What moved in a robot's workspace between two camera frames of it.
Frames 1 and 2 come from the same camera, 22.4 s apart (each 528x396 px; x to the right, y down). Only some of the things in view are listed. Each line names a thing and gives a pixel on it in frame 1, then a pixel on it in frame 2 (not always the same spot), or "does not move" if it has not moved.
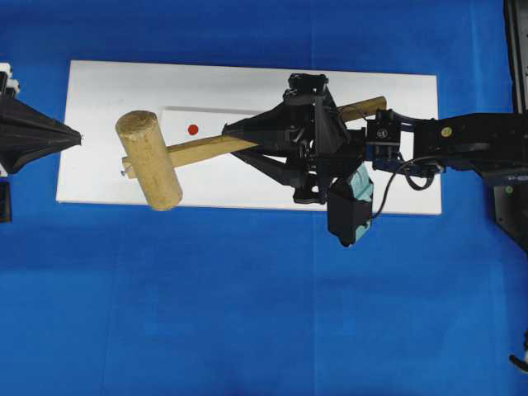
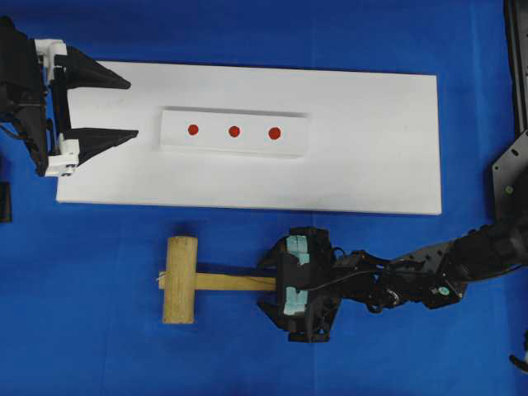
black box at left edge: (6, 202) does not move
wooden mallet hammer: (153, 166) → (181, 281)
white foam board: (197, 102) does not move
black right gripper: (310, 123) → (334, 275)
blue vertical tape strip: (107, 299) does not move
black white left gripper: (24, 132) → (32, 100)
